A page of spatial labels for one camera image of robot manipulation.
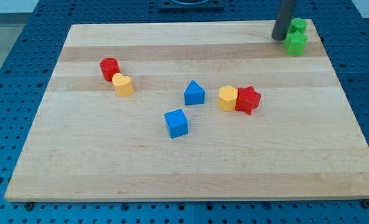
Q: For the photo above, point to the red cylinder block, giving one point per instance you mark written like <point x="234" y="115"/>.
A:
<point x="109" y="66"/>

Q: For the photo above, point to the blue triangle block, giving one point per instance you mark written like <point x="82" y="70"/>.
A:
<point x="194" y="94"/>

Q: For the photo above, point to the yellow hexagon block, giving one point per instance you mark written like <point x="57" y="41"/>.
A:
<point x="227" y="97"/>

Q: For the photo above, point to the green star block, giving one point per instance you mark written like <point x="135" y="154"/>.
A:
<point x="295" y="43"/>

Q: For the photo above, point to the green circle block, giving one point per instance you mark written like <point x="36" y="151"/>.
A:
<point x="297" y="25"/>

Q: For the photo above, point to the blue cube block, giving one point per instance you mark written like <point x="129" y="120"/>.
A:
<point x="176" y="123"/>

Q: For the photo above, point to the yellow heart block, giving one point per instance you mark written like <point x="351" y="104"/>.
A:
<point x="123" y="84"/>

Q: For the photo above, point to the light wooden board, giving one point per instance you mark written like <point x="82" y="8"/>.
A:
<point x="87" y="144"/>

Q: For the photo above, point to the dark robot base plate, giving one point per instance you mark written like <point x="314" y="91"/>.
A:
<point x="192" y="5"/>

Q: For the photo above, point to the red star block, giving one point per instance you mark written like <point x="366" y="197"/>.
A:
<point x="248" y="99"/>

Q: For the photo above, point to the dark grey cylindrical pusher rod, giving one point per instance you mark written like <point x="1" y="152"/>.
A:
<point x="283" y="20"/>

